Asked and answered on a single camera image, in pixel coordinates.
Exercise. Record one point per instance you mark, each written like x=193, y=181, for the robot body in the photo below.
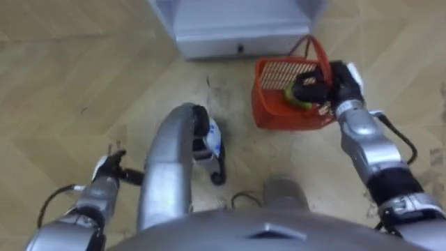
x=265, y=233

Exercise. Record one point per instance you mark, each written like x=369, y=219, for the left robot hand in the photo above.
x=111, y=167

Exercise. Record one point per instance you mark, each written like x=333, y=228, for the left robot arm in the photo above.
x=83, y=216

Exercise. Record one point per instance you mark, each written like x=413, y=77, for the white bedside cabinet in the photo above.
x=237, y=31

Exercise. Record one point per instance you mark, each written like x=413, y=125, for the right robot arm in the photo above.
x=373, y=146

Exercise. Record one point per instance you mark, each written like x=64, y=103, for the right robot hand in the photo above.
x=343, y=87

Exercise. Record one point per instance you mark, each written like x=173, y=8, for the red plastic basket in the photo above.
x=278, y=111

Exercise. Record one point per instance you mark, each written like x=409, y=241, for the green soft toy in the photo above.
x=292, y=99

